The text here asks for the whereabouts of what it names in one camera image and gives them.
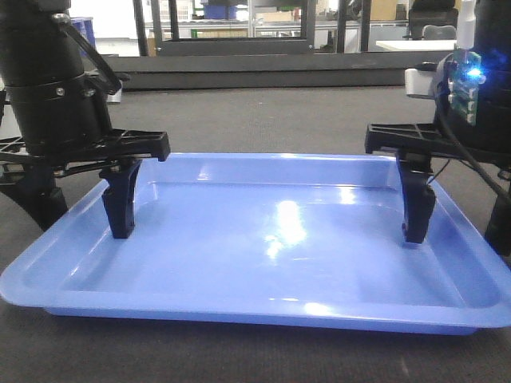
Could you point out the white background desk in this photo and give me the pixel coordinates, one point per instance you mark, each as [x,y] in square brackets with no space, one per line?
[416,45]

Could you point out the black office chair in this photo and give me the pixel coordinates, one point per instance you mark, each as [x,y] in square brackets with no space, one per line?
[430,12]

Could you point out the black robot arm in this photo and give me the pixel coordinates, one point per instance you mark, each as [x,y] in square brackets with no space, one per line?
[39,43]
[483,26]

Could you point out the blue plastic tray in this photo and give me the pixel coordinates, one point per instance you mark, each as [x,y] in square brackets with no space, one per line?
[293,240]

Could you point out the green circuit board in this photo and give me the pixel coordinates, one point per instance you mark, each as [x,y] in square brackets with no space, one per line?
[465,78]

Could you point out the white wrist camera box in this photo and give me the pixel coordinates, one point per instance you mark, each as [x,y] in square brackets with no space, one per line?
[428,79]

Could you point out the black metal frame rack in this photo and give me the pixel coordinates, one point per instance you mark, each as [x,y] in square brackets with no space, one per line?
[225,28]

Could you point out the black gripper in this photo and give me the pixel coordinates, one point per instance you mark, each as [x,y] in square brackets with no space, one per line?
[65,129]
[450,136]

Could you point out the black raised table edge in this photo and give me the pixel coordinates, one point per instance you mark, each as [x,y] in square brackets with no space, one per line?
[269,71]

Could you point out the blue crate in background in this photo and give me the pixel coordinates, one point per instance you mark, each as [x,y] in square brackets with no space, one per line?
[84,25]

